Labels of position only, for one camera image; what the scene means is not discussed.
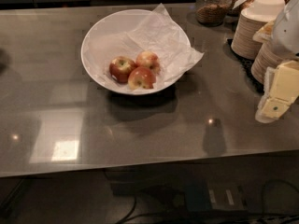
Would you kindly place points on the red apple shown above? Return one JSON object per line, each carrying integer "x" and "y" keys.
{"x": 141, "y": 78}
{"x": 121, "y": 67}
{"x": 150, "y": 60}

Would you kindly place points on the glass jar with grains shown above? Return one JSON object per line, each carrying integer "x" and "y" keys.
{"x": 211, "y": 12}

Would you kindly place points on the white crumpled paper liner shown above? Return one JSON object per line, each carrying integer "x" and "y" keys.
{"x": 165, "y": 44}

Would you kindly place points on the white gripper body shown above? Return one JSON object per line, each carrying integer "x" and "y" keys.
{"x": 288, "y": 32}

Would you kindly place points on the white ceramic bowl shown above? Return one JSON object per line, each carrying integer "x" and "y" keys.
{"x": 102, "y": 38}

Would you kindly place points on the left red apple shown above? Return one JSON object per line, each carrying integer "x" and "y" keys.
{"x": 121, "y": 67}

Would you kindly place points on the white upturned paper cup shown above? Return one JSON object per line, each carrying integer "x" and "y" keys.
{"x": 264, "y": 10}

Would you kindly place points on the black tray mat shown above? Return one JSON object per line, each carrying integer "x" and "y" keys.
{"x": 246, "y": 65}

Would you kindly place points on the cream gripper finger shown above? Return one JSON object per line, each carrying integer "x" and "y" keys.
{"x": 265, "y": 33}
{"x": 281, "y": 89}

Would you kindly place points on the front red apple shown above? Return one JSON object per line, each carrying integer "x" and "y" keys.
{"x": 141, "y": 78}

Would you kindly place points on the back red apple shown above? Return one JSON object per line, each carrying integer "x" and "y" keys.
{"x": 150, "y": 60}

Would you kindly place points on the rear stack of paper plates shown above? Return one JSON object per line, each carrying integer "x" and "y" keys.
{"x": 248, "y": 24}

